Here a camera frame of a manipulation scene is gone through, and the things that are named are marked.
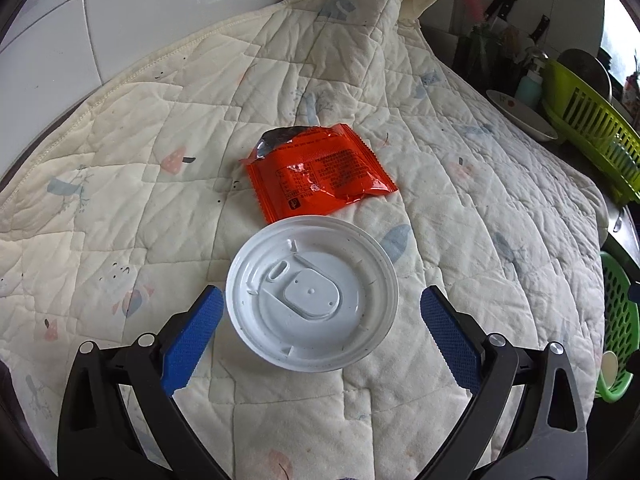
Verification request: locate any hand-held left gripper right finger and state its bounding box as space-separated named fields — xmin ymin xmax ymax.
xmin=417 ymin=285 xmax=591 ymax=480

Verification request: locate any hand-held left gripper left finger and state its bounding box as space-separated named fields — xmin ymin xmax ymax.
xmin=57 ymin=285 xmax=224 ymax=480

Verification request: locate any white round plastic lid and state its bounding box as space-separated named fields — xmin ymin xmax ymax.
xmin=225 ymin=215 xmax=400 ymax=373

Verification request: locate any green perforated plastic basket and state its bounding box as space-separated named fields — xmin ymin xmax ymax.
xmin=595 ymin=251 xmax=640 ymax=403

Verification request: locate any orange red snack packet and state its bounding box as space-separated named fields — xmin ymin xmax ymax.
xmin=240 ymin=123 xmax=399 ymax=226

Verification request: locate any white quilted blanket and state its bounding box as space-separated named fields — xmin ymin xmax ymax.
xmin=0 ymin=0 xmax=608 ymax=480

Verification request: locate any white ceramic plate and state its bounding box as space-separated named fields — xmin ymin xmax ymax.
xmin=486 ymin=89 xmax=559 ymax=142

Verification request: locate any lime green dish rack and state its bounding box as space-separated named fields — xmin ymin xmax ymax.
xmin=542 ymin=57 xmax=640 ymax=206

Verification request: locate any teal pump bottle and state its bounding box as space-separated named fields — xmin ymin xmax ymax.
xmin=515 ymin=57 xmax=543 ymax=111

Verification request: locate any dark knife block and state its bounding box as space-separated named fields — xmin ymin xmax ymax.
xmin=455 ymin=25 xmax=501 ymax=91

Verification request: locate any metal pot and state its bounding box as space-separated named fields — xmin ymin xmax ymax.
xmin=560 ymin=49 xmax=613 ymax=101

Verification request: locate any decorated jar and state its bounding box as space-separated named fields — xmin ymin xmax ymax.
xmin=622 ymin=55 xmax=640 ymax=108

